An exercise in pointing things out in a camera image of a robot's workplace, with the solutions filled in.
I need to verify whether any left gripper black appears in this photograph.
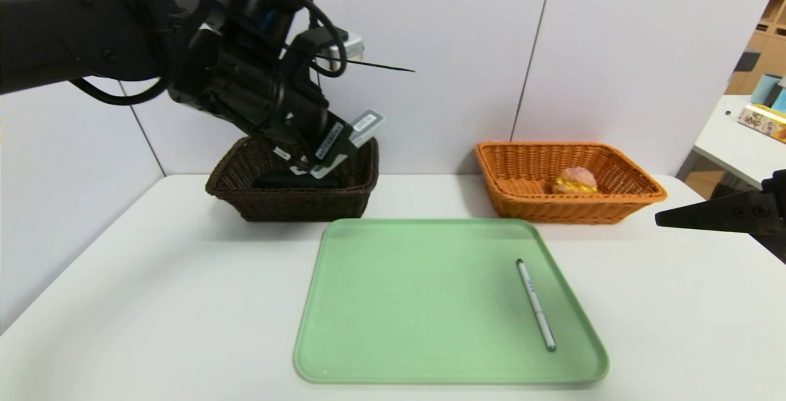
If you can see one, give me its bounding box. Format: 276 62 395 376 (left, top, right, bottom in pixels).
277 84 367 166

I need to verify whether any clear plastic case black insert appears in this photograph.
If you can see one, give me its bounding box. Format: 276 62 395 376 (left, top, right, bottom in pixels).
310 109 386 179

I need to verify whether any black pouch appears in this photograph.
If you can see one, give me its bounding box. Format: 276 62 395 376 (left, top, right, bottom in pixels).
253 171 344 191

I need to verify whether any cream puff bun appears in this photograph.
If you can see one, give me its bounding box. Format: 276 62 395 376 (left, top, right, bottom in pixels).
551 166 598 195

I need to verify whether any dark brown wicker basket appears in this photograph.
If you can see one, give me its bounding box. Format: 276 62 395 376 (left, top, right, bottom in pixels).
205 136 379 222

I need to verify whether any orange wicker basket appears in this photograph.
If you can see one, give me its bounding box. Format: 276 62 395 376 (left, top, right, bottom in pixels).
474 141 667 225

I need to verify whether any thin black zip tie tail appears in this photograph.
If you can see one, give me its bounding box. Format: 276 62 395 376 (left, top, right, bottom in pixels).
316 54 416 74

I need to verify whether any light green plastic tray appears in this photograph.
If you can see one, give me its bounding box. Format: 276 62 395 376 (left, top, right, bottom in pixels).
294 218 610 384

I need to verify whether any white pen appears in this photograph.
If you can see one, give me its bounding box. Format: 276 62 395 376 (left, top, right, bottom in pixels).
515 259 557 352

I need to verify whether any white side table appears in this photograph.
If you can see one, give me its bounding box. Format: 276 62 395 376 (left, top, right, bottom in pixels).
675 95 786 190

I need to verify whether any yellow printed box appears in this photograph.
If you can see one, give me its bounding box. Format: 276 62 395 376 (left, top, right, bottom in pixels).
737 104 786 144

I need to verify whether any light blue cup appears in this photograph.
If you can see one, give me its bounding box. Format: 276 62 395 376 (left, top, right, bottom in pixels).
750 74 784 107

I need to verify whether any wooden shelf unit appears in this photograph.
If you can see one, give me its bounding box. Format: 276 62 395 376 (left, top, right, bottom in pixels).
725 0 786 96

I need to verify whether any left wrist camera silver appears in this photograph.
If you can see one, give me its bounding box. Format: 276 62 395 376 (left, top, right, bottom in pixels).
307 28 364 67

